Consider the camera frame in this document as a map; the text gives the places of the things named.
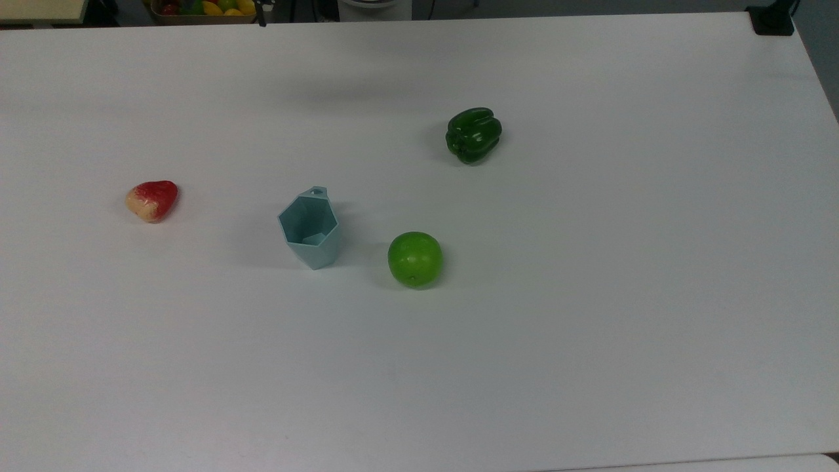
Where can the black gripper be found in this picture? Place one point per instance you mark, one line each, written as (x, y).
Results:
(264, 4)

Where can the light blue faceted mug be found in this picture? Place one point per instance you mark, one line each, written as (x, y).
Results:
(314, 253)

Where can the box of toy fruit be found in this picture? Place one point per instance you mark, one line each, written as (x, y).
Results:
(196, 19)

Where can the red and cream toy fruit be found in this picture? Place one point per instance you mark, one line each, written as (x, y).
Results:
(152, 200)

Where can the wooden desk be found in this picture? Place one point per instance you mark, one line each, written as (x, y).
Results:
(39, 9)

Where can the green bell pepper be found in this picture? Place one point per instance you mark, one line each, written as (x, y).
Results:
(473, 136)

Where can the green apple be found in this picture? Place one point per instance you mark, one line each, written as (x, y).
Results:
(415, 259)

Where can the black table clamp mount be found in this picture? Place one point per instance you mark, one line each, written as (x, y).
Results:
(772, 21)

